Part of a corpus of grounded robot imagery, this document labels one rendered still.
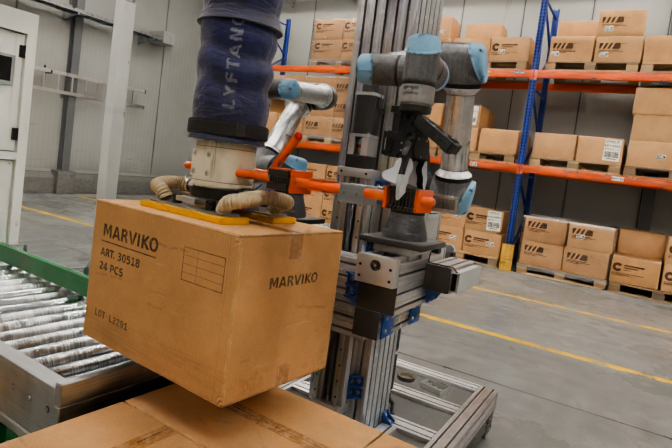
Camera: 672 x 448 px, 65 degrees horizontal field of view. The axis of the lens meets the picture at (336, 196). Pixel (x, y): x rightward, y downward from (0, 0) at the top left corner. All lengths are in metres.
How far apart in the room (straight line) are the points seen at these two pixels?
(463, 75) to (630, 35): 6.99
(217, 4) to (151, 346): 0.91
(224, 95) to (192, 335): 0.62
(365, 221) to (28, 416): 1.18
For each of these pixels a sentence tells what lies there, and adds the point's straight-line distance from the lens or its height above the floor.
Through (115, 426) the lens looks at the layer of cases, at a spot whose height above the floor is 0.54.
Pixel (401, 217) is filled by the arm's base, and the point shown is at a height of 1.11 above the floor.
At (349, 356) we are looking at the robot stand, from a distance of 2.06.
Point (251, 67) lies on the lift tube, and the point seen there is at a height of 1.48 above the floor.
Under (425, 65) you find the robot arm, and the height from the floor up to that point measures 1.49.
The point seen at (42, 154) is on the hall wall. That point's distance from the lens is 11.60.
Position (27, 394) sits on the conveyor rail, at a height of 0.53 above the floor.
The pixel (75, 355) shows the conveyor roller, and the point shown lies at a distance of 1.97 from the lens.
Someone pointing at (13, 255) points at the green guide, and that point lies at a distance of 3.06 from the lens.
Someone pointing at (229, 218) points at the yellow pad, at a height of 1.09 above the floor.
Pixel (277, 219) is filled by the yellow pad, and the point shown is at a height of 1.08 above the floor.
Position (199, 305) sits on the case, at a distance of 1.32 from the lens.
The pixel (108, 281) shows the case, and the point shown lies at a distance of 1.63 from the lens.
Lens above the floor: 1.26
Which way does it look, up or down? 3 degrees down
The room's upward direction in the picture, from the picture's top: 7 degrees clockwise
